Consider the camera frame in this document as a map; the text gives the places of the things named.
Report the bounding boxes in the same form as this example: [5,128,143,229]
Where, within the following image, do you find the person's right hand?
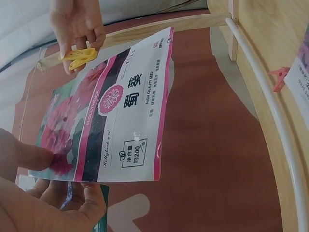
[49,0,106,73]

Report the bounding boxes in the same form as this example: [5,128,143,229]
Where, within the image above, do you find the person's left hand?
[0,127,107,232]

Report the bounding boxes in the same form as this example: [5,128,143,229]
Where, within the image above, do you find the yellow plastic clothes peg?
[59,47,98,71]

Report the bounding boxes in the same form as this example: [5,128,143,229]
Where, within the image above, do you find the pink flower seed packet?
[28,26,175,182]

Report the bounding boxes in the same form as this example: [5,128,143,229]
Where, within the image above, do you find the green seed packet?
[59,180,111,232]

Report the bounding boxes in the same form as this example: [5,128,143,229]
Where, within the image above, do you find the pink plastic clothes peg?
[268,66,290,94]

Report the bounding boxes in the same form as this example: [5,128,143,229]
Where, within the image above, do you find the white rod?
[225,17,309,232]

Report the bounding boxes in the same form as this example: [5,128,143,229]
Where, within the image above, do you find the purple flower seed packet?
[283,31,309,103]

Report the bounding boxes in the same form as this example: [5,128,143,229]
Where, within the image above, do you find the wooden rack frame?
[37,0,239,73]

